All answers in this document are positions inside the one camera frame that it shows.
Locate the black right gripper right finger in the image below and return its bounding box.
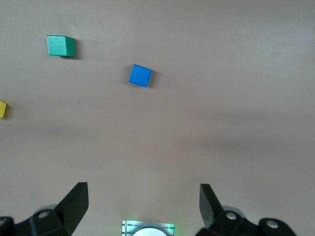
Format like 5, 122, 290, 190
195, 183, 296, 236

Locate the green wooden cube block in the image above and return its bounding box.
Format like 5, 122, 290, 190
46, 34, 76, 58

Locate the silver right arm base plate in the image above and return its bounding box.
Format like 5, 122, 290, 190
122, 220, 176, 236

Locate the blue wooden cube block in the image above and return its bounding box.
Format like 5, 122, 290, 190
128, 64, 152, 89

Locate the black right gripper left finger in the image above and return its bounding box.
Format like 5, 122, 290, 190
0, 181, 89, 236

